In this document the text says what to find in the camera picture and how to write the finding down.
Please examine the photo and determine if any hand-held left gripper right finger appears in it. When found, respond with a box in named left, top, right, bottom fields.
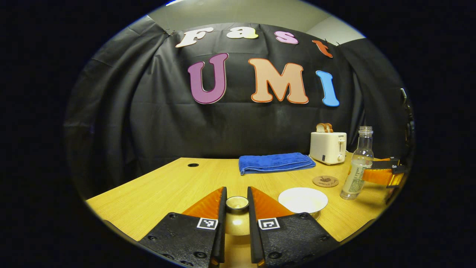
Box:
left=247, top=186, right=341, bottom=268

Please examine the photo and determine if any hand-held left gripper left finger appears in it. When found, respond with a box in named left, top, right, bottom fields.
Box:
left=138, top=186, right=227, bottom=268

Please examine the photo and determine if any yellow ceramic teacup lid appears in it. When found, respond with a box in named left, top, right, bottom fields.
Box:
left=224, top=195, right=251, bottom=236

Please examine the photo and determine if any clear plastic water bottle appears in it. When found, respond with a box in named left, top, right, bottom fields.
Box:
left=340, top=126, right=374, bottom=201

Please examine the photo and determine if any round wooden coaster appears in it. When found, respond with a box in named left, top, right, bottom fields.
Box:
left=312, top=175, right=339, bottom=188

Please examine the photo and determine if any yellow ceramic teacup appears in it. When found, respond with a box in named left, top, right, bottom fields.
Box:
left=278, top=187, right=329, bottom=221

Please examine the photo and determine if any white toaster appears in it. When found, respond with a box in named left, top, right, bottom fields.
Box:
left=309, top=131, right=347, bottom=165

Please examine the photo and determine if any blue folded towel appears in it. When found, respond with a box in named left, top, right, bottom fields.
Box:
left=238, top=152, right=316, bottom=176

